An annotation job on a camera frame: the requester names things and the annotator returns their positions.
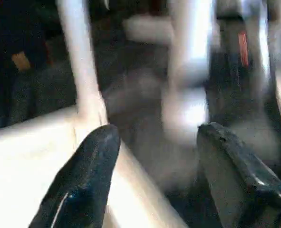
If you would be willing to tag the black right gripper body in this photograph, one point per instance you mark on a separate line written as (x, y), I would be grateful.
(228, 83)

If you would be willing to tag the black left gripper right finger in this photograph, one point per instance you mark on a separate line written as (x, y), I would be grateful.
(245, 190)

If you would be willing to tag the small tan label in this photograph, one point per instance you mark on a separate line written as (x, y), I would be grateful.
(20, 62)

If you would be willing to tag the white plastic table top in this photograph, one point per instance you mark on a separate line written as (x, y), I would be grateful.
(23, 154)

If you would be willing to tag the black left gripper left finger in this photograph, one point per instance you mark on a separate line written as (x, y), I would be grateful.
(78, 185)

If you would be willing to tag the white plastic table leg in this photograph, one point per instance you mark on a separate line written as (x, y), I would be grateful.
(190, 59)
(80, 59)

